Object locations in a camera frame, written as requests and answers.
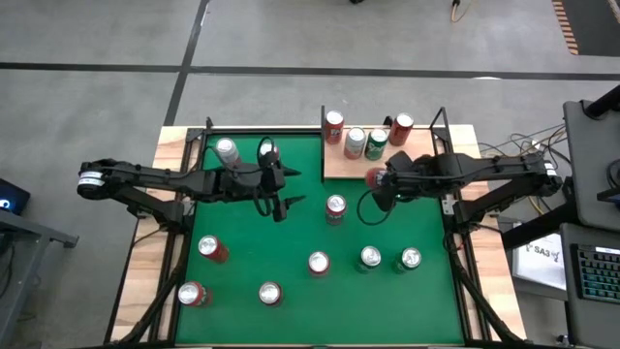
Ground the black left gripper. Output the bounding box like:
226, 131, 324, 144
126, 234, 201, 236
210, 138, 308, 224

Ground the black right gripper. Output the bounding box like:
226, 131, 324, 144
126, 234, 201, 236
370, 149, 440, 213

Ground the red Coca-Cola Star Wars can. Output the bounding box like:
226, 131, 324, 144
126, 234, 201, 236
258, 280, 286, 308
363, 166, 389, 191

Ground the green Sprite can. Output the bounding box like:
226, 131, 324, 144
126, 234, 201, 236
356, 244, 383, 274
391, 246, 423, 275
363, 127, 389, 162

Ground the silver can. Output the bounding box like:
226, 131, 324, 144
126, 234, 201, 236
215, 137, 242, 167
343, 126, 367, 161

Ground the green table mat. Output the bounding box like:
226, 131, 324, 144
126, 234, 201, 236
174, 133, 465, 346

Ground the red soda can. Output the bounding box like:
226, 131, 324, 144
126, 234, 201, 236
197, 235, 231, 265

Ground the white paper sign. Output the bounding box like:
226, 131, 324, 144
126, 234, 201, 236
511, 233, 569, 292

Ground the grey desk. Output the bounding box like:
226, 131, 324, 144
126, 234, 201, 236
562, 98, 620, 232
559, 221, 620, 349

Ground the black pole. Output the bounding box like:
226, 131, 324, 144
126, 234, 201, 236
582, 84, 620, 121

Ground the black backlit keyboard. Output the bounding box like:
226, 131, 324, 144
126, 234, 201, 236
570, 243, 620, 305

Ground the black orange-striped floor mat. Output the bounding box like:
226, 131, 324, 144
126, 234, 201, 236
550, 0, 620, 57

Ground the grey side table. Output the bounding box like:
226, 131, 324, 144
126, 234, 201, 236
0, 207, 80, 348

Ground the black device with blue light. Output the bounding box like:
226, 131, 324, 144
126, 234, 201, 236
0, 177, 31, 217

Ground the wooden shelf with black frame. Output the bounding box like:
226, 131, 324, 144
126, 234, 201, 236
319, 105, 454, 184

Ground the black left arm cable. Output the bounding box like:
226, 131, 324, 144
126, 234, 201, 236
193, 137, 280, 219

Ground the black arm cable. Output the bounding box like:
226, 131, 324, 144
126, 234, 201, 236
356, 187, 397, 227
193, 137, 280, 219

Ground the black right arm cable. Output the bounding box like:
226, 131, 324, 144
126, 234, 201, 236
356, 187, 397, 227

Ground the floor cable bundle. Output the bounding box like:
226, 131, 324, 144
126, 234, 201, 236
477, 123, 568, 169

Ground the yellow cable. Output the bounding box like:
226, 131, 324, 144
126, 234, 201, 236
449, 0, 475, 24

